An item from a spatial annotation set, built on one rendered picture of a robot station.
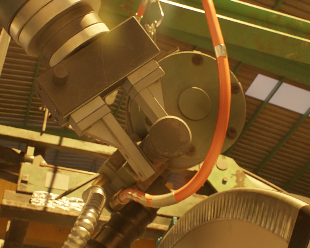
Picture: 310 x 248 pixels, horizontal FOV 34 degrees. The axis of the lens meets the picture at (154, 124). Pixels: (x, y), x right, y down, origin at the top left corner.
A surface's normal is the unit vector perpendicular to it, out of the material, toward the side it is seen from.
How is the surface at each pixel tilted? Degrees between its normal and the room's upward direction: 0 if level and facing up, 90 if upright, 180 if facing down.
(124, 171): 137
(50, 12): 127
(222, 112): 109
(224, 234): 90
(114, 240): 101
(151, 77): 115
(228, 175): 90
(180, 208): 90
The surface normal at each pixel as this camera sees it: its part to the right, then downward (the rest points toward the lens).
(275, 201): -0.94, -0.22
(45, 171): 0.32, -0.60
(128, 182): -0.65, 0.69
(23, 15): -0.42, 0.26
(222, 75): -0.34, -0.32
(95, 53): 0.22, -0.23
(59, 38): -0.24, 0.12
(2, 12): -0.65, 0.45
